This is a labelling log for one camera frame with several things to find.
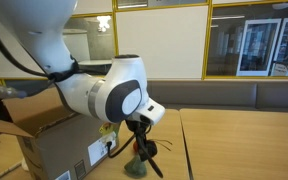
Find brown cardboard shipping box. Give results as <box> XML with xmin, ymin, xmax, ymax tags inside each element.
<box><xmin>0</xmin><ymin>85</ymin><xmax>122</xmax><ymax>180</ymax></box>

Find white round table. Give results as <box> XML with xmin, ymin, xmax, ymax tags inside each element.
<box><xmin>78</xmin><ymin>59</ymin><xmax>114</xmax><ymax>67</ymax></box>

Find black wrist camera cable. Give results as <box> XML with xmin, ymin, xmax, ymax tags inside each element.
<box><xmin>106</xmin><ymin>131</ymin><xmax>138</xmax><ymax>160</ymax></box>

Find red plush radish green leaves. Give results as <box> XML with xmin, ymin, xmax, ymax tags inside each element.
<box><xmin>123</xmin><ymin>140</ymin><xmax>149</xmax><ymax>178</ymax></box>

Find grey upholstered bench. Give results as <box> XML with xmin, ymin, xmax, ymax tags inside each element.
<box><xmin>3</xmin><ymin>79</ymin><xmax>288</xmax><ymax>113</ymax></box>

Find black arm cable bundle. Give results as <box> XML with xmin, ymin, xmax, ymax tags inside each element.
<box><xmin>0</xmin><ymin>8</ymin><xmax>82</xmax><ymax>100</ymax></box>

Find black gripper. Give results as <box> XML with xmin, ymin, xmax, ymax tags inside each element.
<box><xmin>125</xmin><ymin>119</ymin><xmax>164</xmax><ymax>179</ymax></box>

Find yellow window frame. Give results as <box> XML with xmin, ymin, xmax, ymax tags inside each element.
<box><xmin>0</xmin><ymin>0</ymin><xmax>288</xmax><ymax>96</ymax></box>

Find black measuring tape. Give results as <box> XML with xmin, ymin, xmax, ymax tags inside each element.
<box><xmin>144</xmin><ymin>138</ymin><xmax>174</xmax><ymax>159</ymax></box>

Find white framed glass panel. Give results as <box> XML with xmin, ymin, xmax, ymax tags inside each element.
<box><xmin>270</xmin><ymin>16</ymin><xmax>288</xmax><ymax>78</ymax></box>
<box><xmin>236</xmin><ymin>18</ymin><xmax>282</xmax><ymax>78</ymax></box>

